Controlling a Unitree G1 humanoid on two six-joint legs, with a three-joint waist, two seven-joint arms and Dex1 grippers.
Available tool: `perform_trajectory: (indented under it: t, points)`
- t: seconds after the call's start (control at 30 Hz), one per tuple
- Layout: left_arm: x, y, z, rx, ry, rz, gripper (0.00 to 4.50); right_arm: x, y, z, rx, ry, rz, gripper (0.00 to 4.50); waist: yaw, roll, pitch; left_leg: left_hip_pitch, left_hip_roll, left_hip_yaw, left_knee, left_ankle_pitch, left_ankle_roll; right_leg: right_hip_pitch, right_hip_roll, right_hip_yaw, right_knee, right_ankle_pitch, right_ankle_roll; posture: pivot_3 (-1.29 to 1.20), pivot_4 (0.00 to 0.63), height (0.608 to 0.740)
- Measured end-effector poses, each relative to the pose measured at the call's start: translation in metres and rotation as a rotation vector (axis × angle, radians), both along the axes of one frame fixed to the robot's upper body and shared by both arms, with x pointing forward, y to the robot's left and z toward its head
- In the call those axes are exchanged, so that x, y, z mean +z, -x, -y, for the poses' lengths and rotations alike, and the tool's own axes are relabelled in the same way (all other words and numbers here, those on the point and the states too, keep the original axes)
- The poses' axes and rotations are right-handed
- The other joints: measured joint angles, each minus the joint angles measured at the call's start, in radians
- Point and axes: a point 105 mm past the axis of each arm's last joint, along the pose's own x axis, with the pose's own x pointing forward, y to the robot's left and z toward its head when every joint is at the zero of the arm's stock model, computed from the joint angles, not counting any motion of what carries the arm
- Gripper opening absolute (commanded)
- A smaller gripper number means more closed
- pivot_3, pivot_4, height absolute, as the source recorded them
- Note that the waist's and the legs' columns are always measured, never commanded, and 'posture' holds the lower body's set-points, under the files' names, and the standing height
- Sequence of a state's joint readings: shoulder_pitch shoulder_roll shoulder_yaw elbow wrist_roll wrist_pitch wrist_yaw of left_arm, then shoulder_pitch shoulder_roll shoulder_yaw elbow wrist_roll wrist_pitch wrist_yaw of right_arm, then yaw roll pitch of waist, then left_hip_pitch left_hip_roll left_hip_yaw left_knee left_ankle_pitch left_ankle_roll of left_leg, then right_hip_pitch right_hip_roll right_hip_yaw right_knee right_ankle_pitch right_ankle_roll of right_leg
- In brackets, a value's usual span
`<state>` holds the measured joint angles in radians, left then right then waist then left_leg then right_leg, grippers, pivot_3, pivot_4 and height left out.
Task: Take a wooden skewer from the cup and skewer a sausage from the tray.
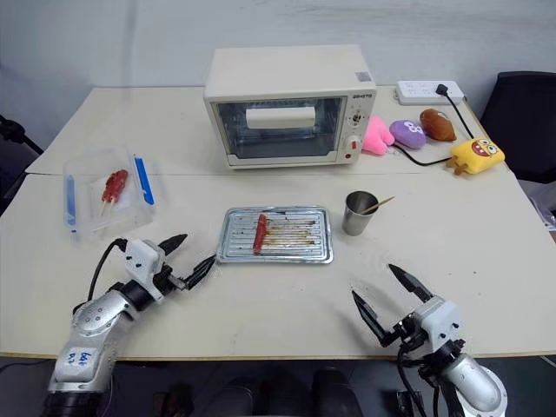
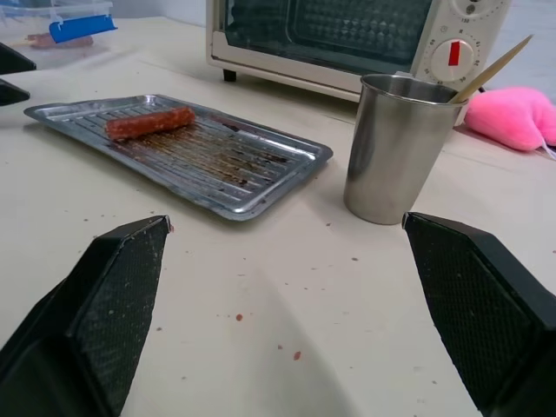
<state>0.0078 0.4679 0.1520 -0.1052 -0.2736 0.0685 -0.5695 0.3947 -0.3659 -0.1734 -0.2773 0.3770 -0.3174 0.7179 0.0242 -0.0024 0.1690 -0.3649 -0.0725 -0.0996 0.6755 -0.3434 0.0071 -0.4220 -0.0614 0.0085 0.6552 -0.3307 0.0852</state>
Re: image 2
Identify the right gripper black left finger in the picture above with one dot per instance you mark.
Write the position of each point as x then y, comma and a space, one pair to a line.
100, 313

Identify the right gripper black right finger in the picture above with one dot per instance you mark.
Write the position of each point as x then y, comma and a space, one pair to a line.
482, 304

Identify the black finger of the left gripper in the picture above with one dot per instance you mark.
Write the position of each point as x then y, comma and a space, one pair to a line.
13, 58
12, 93

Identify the wooden stick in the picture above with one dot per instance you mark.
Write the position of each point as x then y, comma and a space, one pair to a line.
491, 71

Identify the clear plastic storage box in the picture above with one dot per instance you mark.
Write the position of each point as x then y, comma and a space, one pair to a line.
26, 26

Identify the blue box latch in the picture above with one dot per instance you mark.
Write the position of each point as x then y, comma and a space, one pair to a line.
80, 28

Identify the red-brown grilled sausage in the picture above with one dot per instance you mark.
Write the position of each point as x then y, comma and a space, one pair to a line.
150, 123

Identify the stainless steel cup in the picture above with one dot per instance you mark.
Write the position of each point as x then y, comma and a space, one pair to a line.
391, 156

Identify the ribbed metal baking tray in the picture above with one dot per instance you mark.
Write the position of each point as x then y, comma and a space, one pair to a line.
208, 169

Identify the pink plush toy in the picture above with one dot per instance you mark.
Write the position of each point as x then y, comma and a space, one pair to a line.
512, 119

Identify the cream toaster oven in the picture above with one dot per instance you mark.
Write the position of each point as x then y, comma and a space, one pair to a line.
330, 39

